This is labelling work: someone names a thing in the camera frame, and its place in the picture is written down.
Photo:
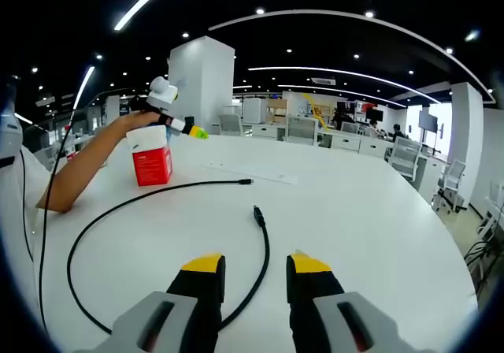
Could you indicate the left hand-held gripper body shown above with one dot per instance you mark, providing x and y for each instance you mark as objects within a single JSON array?
[{"x": 162, "y": 93}]

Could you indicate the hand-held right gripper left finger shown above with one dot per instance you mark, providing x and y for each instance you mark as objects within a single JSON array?
[{"x": 185, "y": 317}]

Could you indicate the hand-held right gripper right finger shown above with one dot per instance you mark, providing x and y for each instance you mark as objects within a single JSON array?
[{"x": 315, "y": 313}]

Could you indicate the person's left hand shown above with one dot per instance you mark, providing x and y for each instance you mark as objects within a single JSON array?
[{"x": 145, "y": 118}]

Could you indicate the white mesh office chair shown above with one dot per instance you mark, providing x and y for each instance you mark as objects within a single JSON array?
[
  {"x": 405, "y": 154},
  {"x": 451, "y": 183},
  {"x": 301, "y": 130},
  {"x": 230, "y": 124}
]

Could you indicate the white square pillar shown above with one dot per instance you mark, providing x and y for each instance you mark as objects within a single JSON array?
[{"x": 202, "y": 85}]

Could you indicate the red and white box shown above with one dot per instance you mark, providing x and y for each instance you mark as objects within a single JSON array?
[{"x": 153, "y": 168}]

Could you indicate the white cabinet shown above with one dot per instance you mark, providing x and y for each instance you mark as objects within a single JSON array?
[{"x": 254, "y": 110}]

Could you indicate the wooden shelf unit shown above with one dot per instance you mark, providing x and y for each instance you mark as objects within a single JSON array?
[{"x": 277, "y": 110}]

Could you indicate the long ceiling light strip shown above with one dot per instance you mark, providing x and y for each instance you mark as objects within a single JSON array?
[{"x": 145, "y": 2}]

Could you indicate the white table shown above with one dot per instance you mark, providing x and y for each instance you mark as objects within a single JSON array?
[{"x": 334, "y": 219}]

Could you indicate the white worn device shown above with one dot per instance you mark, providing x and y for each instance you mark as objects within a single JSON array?
[{"x": 8, "y": 136}]

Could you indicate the person's white shirt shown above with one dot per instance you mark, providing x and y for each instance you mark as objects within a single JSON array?
[{"x": 15, "y": 227}]

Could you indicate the black monitor on stand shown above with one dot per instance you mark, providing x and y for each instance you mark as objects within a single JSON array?
[{"x": 427, "y": 120}]

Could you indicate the white slim pillar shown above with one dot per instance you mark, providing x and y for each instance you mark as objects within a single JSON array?
[{"x": 466, "y": 144}]

